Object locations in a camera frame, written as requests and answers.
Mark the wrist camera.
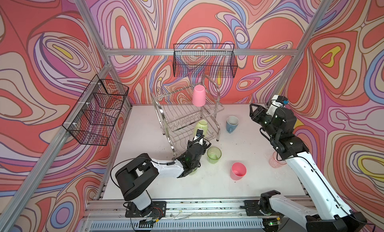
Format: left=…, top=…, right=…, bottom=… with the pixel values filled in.
left=194, top=129, right=204, bottom=143
left=269, top=95, right=289, bottom=114

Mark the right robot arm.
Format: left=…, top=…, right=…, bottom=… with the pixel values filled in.
left=250, top=102, right=367, bottom=232

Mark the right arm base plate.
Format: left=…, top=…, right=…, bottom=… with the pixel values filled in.
left=240, top=200, right=284, bottom=217

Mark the pink plastic cup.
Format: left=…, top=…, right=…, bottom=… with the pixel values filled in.
left=192, top=85, right=206, bottom=107
left=230, top=162, right=247, bottom=181

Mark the green transparent cup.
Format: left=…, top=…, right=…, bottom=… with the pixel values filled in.
left=207, top=147, right=222, bottom=164
left=189, top=168, right=197, bottom=176

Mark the light green ceramic mug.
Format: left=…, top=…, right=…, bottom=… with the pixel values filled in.
left=193, top=119, right=208, bottom=138

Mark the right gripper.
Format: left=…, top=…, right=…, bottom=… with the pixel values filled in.
left=249, top=103, right=279, bottom=140

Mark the black wire basket back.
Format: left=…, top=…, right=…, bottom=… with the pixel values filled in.
left=173, top=42, right=238, bottom=79

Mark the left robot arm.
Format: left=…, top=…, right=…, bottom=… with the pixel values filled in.
left=110, top=136, right=212, bottom=212

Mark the black wire basket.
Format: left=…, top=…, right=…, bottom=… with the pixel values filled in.
left=62, top=75, right=130, bottom=146
left=173, top=42, right=238, bottom=79

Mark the steel two-tier dish rack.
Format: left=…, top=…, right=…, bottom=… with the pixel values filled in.
left=151, top=75, right=224, bottom=158

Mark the black wire basket left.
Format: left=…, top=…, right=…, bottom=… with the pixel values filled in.
left=62, top=75, right=130, bottom=146

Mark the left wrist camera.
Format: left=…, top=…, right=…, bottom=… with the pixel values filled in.
left=194, top=129, right=204, bottom=143

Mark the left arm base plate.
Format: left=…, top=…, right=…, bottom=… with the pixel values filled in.
left=123, top=201, right=167, bottom=219

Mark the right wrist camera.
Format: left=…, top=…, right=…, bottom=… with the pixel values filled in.
left=269, top=95, right=289, bottom=114

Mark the clear pink glass cup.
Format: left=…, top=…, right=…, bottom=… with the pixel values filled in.
left=269, top=152, right=286, bottom=169

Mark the blue ceramic mug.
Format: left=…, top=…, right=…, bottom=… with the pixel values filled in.
left=226, top=116, right=239, bottom=134

